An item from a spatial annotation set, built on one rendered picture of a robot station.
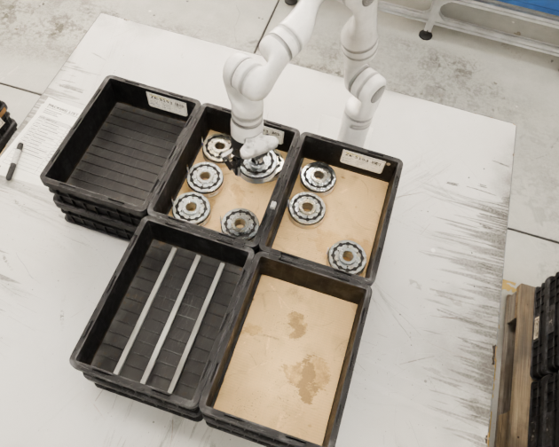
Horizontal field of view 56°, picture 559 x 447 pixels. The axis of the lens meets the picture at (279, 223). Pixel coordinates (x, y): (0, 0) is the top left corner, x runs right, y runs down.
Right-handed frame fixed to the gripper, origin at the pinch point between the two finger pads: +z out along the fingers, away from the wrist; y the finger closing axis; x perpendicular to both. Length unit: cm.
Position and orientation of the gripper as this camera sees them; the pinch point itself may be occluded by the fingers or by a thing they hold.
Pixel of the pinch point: (246, 166)
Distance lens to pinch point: 132.9
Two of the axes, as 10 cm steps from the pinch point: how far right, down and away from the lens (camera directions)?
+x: 4.8, 7.8, -4.0
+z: -0.7, 4.8, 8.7
